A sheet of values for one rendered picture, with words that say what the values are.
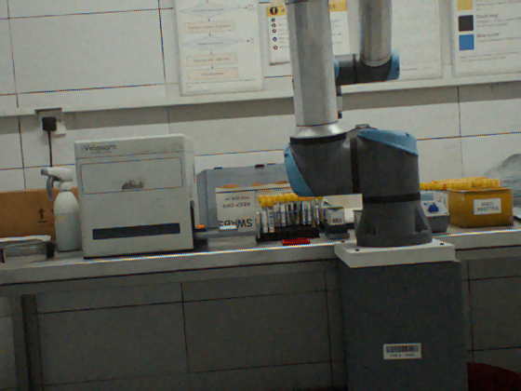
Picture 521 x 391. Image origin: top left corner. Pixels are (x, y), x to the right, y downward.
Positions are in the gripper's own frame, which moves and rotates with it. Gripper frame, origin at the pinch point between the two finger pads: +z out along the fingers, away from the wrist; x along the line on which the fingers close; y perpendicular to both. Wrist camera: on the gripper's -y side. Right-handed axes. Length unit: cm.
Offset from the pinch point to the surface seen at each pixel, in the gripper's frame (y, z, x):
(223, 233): -4.9, 8.8, 29.9
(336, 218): -1.0, 7.5, 0.3
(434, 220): -9.4, 9.0, -22.8
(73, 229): 16, 7, 74
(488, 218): -1.3, 10.4, -39.9
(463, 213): -0.9, 8.8, -33.5
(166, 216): -6.0, 3.3, 43.9
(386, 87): 54, -32, -29
